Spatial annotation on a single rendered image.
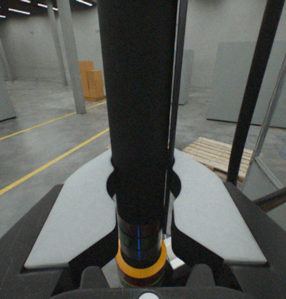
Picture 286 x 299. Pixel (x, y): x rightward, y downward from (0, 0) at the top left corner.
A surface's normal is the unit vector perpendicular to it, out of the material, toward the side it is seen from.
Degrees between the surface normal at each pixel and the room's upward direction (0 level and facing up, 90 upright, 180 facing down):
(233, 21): 90
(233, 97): 90
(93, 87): 90
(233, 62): 90
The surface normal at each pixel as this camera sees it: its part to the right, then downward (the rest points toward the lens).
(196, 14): -0.40, 0.43
